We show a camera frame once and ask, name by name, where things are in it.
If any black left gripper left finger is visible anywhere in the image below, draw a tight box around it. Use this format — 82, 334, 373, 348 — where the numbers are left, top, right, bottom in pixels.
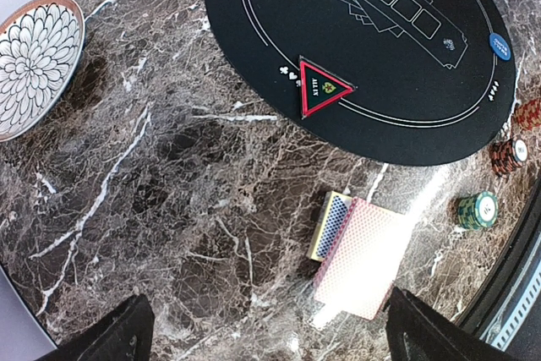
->
41, 294, 155, 361

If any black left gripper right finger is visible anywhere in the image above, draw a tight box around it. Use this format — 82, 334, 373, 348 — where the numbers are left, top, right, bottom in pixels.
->
385, 285, 515, 360

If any green poker chip stack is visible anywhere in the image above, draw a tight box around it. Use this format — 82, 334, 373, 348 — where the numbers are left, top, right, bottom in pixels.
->
457, 191, 499, 230

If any brown poker chip stack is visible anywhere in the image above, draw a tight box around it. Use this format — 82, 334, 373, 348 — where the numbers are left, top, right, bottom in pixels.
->
489, 138, 528, 177

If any red poker chip stack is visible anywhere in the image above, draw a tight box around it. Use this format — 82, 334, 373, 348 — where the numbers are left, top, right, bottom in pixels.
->
514, 98, 541, 130

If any blue small blind button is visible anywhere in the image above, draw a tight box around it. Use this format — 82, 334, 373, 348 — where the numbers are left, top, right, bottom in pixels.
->
489, 32, 512, 61

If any red playing card deck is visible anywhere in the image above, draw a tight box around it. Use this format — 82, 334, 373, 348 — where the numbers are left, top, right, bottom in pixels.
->
314, 198, 413, 320

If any round black poker mat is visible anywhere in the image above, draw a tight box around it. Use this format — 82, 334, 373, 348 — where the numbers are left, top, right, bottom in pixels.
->
205, 0, 516, 167

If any floral patterned ceramic bowl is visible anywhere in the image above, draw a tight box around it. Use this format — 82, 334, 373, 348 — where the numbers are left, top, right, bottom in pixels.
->
1, 0, 85, 142

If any white slotted cable duct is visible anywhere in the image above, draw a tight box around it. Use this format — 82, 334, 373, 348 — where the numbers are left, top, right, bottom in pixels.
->
492, 268, 540, 351

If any black front table rail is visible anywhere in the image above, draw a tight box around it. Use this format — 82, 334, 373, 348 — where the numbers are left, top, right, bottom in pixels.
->
457, 180, 540, 337

